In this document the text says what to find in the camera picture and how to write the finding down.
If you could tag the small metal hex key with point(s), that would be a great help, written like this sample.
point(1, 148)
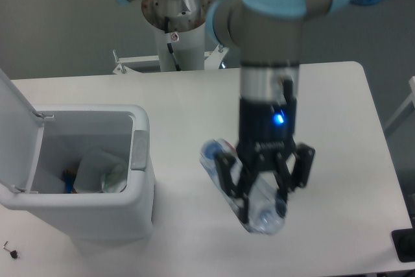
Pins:
point(5, 248)

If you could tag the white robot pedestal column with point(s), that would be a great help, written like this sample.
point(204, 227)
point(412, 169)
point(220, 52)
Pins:
point(184, 50)

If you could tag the black device at table edge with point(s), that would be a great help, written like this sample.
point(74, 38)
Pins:
point(404, 244)

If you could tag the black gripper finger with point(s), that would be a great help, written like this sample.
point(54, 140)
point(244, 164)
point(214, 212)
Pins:
point(288, 181)
point(236, 180)

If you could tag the blue snack packet in bin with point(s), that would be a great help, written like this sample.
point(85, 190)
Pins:
point(69, 180)

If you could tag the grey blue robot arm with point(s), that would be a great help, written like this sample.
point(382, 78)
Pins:
point(268, 35)

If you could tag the white furniture frame right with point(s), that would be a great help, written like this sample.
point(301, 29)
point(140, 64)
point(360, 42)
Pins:
point(404, 110)

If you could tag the white open trash can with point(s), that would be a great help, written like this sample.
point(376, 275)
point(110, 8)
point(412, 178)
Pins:
point(38, 142)

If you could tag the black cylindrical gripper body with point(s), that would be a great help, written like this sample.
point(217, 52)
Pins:
point(265, 130)

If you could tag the clear plastic water bottle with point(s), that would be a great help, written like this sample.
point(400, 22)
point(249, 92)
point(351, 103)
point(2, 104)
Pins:
point(263, 218)

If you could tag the white pedestal base frame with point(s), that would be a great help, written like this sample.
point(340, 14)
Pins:
point(151, 64)

